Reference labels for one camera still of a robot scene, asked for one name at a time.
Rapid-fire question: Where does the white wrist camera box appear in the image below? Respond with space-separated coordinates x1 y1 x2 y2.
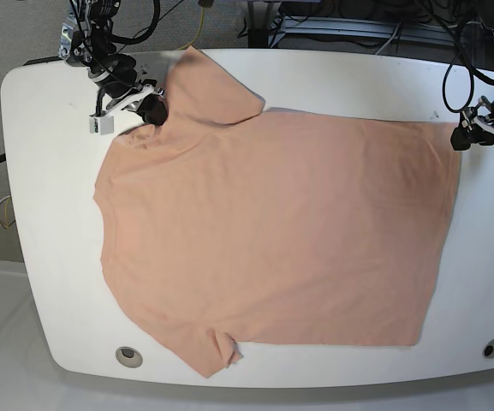
89 116 114 135

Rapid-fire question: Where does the black bar behind table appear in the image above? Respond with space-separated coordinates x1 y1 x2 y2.
23 56 62 66

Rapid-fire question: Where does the left round table grommet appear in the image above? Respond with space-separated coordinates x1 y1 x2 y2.
116 347 143 368

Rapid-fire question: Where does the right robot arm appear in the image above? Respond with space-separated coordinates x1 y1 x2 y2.
58 0 168 134

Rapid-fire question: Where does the yellow cable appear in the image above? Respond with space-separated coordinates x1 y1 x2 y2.
178 0 213 51

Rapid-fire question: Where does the peach pink T-shirt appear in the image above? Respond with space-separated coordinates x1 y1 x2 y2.
93 48 460 377

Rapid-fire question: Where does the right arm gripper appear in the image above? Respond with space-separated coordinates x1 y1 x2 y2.
94 55 168 125

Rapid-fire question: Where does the black table leg post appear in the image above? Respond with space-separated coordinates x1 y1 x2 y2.
240 1 281 49

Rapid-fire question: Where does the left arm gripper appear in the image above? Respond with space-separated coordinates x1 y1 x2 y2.
450 96 494 151

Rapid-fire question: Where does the right round table grommet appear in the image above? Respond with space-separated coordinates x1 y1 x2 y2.
483 339 494 359

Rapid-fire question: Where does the round table grommet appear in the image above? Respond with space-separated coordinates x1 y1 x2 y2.
483 339 494 359
116 347 143 368

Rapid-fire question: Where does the aluminium frame rail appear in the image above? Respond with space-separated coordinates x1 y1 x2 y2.
283 17 454 46

